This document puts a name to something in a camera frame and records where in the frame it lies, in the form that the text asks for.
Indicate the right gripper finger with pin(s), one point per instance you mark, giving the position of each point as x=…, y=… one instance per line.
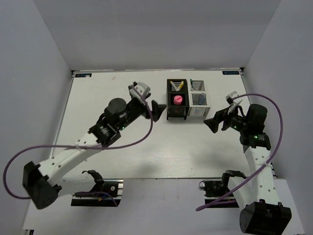
x=213, y=123
x=220, y=115

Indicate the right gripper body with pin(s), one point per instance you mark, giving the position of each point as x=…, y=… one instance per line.
x=236, y=122

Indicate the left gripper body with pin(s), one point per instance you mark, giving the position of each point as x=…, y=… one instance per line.
x=135, y=110

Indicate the pink glue stick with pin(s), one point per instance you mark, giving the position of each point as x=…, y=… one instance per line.
x=177, y=100

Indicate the blue correction tape pen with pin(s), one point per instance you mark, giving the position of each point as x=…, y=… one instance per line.
x=202, y=98

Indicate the yellow capped white marker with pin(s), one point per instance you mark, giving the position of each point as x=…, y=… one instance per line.
x=174, y=86

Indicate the yellow white pen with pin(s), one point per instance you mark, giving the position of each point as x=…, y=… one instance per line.
x=180, y=87

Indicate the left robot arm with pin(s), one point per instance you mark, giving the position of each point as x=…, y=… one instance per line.
x=46, y=181

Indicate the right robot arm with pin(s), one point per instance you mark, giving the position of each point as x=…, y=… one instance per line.
x=262, y=212

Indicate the black slotted pen holder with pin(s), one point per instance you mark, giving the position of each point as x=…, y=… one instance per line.
x=177, y=111

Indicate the white slotted pen holder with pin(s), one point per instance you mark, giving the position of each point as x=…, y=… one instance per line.
x=195, y=110

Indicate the right blue table label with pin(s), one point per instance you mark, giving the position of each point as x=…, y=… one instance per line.
x=229, y=72

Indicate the blue table label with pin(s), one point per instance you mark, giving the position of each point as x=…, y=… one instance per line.
x=83, y=75
x=229, y=72

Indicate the left blue table label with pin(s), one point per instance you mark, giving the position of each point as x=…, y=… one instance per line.
x=83, y=75

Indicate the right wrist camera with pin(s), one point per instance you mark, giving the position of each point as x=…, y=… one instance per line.
x=233, y=100

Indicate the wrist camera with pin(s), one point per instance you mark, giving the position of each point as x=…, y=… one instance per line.
x=139, y=90
x=233, y=100

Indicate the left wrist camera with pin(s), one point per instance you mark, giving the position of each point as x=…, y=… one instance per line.
x=139, y=90

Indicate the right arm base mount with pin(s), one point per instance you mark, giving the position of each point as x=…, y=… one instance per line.
x=213, y=189

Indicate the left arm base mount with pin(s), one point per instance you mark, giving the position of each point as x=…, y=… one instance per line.
x=106, y=193

